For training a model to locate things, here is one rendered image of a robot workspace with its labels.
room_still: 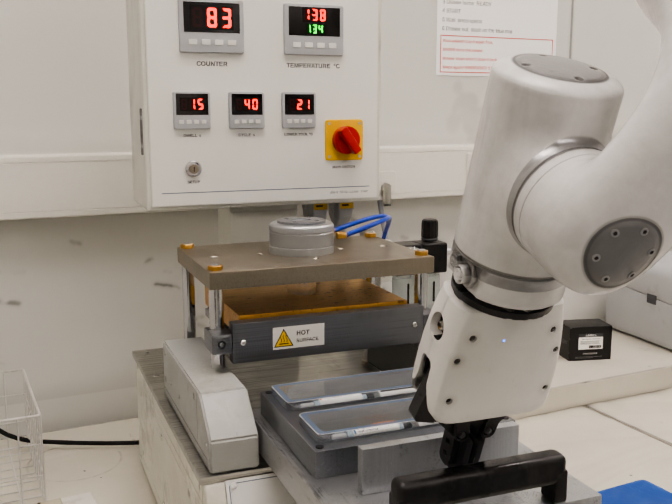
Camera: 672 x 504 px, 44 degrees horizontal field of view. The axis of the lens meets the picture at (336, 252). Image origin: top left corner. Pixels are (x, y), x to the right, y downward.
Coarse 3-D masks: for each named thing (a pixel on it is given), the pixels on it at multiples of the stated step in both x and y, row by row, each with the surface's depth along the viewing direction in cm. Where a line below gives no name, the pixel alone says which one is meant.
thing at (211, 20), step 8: (192, 8) 104; (200, 8) 104; (208, 8) 105; (216, 8) 105; (224, 8) 105; (232, 8) 106; (192, 16) 104; (200, 16) 104; (208, 16) 105; (216, 16) 105; (224, 16) 106; (232, 16) 106; (192, 24) 104; (200, 24) 105; (208, 24) 105; (216, 24) 105; (224, 24) 106; (232, 24) 106
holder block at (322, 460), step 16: (272, 400) 83; (384, 400) 83; (272, 416) 82; (288, 416) 79; (288, 432) 77; (304, 432) 75; (400, 432) 75; (416, 432) 75; (432, 432) 75; (304, 448) 73; (320, 448) 71; (336, 448) 71; (352, 448) 72; (304, 464) 73; (320, 464) 71; (336, 464) 72; (352, 464) 72
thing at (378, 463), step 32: (256, 416) 86; (288, 448) 77; (384, 448) 68; (416, 448) 69; (512, 448) 73; (288, 480) 75; (320, 480) 71; (352, 480) 71; (384, 480) 69; (576, 480) 71
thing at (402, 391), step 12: (372, 372) 89; (276, 384) 85; (276, 396) 83; (336, 396) 81; (348, 396) 82; (360, 396) 82; (372, 396) 83; (384, 396) 83; (396, 396) 84; (288, 408) 80; (300, 408) 80
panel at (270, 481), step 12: (228, 480) 81; (240, 480) 82; (252, 480) 82; (264, 480) 82; (276, 480) 83; (228, 492) 81; (240, 492) 81; (252, 492) 82; (264, 492) 82; (276, 492) 82; (288, 492) 83
